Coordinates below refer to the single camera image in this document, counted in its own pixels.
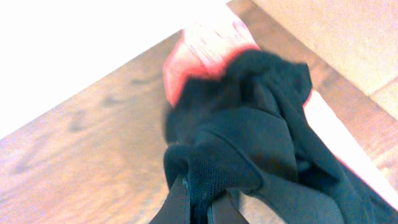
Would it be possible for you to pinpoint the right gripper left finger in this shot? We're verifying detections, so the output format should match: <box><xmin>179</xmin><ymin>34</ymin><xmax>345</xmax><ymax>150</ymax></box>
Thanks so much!
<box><xmin>149</xmin><ymin>175</ymin><xmax>190</xmax><ymax>224</ymax></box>

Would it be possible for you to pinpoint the red t-shirt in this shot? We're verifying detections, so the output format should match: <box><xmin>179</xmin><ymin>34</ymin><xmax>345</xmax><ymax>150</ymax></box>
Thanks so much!
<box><xmin>163</xmin><ymin>20</ymin><xmax>397</xmax><ymax>208</ymax></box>

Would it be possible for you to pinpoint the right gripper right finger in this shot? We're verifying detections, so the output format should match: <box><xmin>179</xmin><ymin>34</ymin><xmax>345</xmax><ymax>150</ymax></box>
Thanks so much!
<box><xmin>207</xmin><ymin>192</ymin><xmax>249</xmax><ymax>224</ymax></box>

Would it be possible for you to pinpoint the black t-shirt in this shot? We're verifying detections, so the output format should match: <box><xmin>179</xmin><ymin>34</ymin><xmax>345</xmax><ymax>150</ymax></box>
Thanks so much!
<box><xmin>164</xmin><ymin>50</ymin><xmax>397</xmax><ymax>223</ymax></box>

